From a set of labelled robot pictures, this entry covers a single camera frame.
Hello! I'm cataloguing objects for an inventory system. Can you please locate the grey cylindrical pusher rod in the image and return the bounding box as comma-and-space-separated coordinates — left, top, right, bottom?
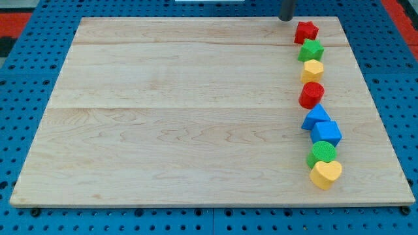
278, 0, 297, 22

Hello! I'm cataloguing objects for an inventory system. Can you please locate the yellow hexagon block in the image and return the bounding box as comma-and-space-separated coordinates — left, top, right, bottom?
300, 59, 324, 84

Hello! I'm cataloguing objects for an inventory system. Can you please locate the blue triangle block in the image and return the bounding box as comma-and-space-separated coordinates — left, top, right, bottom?
301, 104, 331, 131

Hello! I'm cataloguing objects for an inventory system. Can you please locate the red star block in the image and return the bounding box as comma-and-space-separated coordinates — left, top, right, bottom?
294, 21, 319, 44

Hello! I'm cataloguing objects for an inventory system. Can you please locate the green star block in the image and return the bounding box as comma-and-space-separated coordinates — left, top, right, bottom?
297, 39, 325, 62

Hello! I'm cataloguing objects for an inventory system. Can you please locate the red cylinder block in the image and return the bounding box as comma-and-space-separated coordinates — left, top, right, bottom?
298, 82, 325, 109

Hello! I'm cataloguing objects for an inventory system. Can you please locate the blue cube block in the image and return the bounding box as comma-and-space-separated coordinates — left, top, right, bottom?
310, 121, 342, 147

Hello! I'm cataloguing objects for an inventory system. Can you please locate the light wooden board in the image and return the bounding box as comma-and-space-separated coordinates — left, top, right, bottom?
10, 17, 415, 208

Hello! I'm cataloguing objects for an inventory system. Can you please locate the green cylinder block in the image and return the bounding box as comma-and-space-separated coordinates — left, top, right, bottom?
306, 141, 337, 168

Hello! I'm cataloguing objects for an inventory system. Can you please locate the yellow heart block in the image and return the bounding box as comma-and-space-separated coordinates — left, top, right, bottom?
309, 161, 343, 191

